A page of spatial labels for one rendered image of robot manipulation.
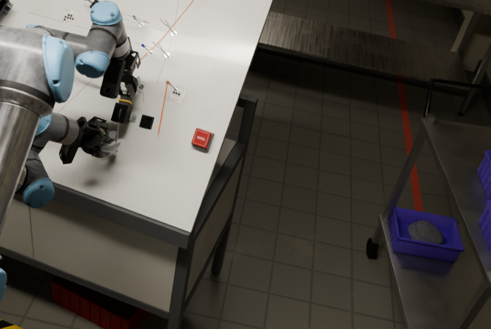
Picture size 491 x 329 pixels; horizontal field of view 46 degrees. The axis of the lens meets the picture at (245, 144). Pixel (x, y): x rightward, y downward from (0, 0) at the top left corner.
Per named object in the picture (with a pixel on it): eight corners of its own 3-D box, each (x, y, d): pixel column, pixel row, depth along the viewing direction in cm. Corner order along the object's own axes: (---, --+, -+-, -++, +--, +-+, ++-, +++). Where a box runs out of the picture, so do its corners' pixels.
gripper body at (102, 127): (116, 141, 165) (88, 132, 154) (95, 157, 167) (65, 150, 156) (107, 120, 168) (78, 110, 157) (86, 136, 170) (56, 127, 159)
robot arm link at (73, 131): (52, 148, 153) (44, 123, 156) (65, 150, 157) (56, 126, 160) (72, 131, 151) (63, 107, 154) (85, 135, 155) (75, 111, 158)
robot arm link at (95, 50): (63, 74, 146) (77, 41, 152) (106, 83, 146) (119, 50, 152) (57, 55, 139) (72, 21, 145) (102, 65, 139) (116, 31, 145)
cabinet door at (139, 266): (168, 314, 206) (178, 239, 182) (32, 261, 214) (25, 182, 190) (171, 308, 208) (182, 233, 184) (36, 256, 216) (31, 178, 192)
